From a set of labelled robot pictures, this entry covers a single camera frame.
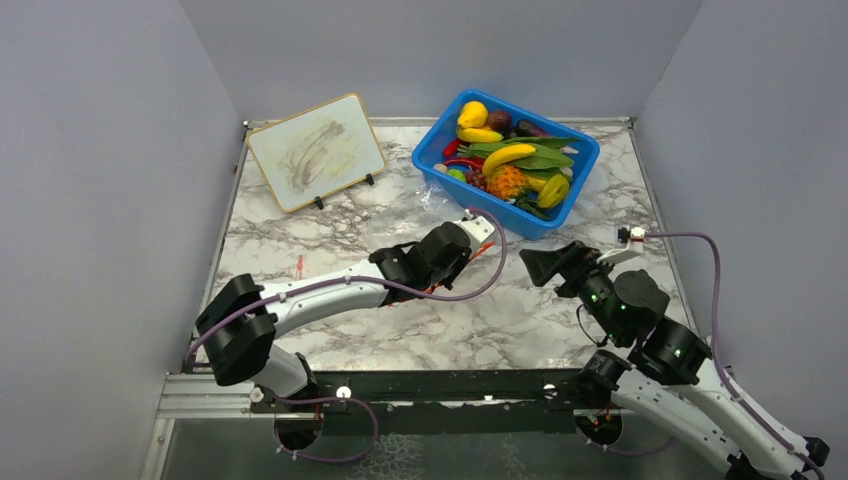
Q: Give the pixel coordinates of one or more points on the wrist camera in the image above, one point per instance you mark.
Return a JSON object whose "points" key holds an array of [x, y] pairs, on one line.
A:
{"points": [[478, 228], [630, 245]]}

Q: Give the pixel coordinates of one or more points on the red toy grapes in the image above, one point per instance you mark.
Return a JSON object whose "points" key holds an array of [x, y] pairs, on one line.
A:
{"points": [[476, 179]]}

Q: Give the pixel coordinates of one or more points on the blue plastic bin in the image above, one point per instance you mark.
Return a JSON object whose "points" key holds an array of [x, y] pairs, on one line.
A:
{"points": [[522, 168]]}

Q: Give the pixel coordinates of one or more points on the green leafy vegetable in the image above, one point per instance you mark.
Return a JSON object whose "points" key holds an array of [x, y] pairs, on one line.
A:
{"points": [[548, 151]]}

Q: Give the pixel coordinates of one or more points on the yellow toy banana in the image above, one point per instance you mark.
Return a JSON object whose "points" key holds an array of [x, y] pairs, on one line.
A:
{"points": [[478, 135], [504, 155]]}

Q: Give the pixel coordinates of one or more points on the green toy lime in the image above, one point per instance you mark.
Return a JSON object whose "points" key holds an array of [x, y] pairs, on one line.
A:
{"points": [[457, 174]]}

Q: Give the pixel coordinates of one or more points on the yellow toy starfruit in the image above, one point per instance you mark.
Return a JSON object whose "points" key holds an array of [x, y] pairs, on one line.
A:
{"points": [[552, 191]]}

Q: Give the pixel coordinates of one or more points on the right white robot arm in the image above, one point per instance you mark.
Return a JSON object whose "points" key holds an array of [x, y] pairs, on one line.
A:
{"points": [[671, 376]]}

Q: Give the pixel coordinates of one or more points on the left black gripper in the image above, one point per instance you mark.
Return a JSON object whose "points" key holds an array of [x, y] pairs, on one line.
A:
{"points": [[461, 262]]}

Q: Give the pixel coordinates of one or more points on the white drawing board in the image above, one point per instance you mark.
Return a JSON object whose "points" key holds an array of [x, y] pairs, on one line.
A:
{"points": [[318, 152]]}

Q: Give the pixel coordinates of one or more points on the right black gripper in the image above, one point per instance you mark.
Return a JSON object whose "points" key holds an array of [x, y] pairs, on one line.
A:
{"points": [[544, 263]]}

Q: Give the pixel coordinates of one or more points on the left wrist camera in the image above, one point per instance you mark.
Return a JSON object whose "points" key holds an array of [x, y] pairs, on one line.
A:
{"points": [[478, 228]]}

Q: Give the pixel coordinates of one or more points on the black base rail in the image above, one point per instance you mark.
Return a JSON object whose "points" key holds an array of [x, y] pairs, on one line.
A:
{"points": [[433, 402]]}

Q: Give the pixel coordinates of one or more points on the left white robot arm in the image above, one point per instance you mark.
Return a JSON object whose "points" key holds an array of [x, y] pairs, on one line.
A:
{"points": [[240, 325]]}

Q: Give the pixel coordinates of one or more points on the orange toy pineapple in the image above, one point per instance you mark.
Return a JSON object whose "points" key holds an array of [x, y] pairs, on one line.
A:
{"points": [[507, 183]]}

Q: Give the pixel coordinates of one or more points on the red toy chili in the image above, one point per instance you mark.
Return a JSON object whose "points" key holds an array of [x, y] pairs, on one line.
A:
{"points": [[453, 156]]}

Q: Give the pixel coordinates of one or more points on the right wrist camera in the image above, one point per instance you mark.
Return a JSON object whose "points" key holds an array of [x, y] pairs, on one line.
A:
{"points": [[630, 245]]}

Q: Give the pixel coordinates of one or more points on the dark purple passion fruit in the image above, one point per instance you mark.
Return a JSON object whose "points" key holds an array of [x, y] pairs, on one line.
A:
{"points": [[499, 120]]}

